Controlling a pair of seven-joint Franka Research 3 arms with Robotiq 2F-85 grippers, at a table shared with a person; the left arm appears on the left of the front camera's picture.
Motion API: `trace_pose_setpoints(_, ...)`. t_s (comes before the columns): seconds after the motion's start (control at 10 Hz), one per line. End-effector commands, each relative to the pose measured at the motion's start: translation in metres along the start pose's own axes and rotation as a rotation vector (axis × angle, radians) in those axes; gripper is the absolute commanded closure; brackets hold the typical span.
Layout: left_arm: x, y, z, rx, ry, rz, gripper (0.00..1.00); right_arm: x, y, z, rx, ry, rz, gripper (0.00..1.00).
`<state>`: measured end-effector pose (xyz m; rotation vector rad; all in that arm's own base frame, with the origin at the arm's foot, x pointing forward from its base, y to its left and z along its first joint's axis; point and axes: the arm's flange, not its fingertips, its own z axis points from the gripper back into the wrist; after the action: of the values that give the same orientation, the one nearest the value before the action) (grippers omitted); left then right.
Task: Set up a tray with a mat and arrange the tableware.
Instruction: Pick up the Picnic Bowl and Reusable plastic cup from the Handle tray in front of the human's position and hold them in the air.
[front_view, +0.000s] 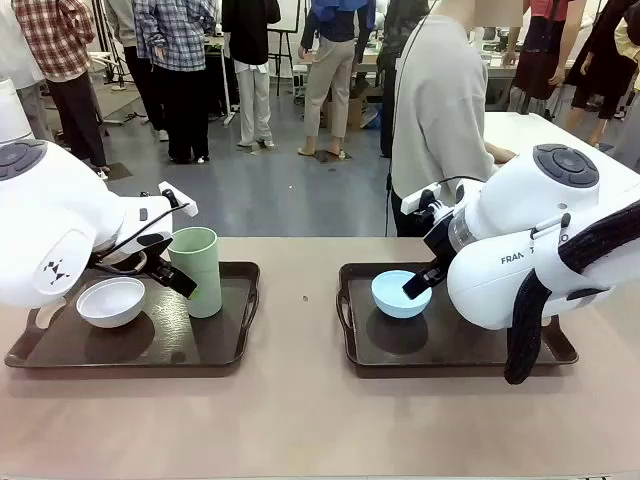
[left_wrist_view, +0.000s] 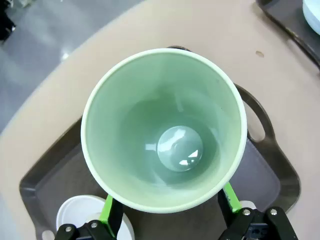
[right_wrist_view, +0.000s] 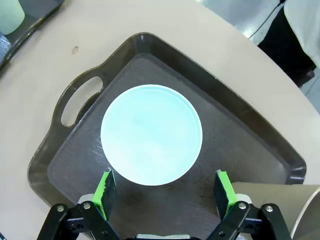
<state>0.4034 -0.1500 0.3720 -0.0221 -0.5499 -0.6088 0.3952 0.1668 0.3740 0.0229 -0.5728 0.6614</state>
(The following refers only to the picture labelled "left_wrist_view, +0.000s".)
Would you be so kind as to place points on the tall light green cup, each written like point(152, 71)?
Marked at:
point(140, 112)

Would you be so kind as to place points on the light blue round bowl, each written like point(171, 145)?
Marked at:
point(313, 12)

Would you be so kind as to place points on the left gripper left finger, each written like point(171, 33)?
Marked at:
point(110, 217)

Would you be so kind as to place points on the white round bowl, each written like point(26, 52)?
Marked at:
point(75, 212)

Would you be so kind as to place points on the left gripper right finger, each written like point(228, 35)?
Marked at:
point(250, 225)

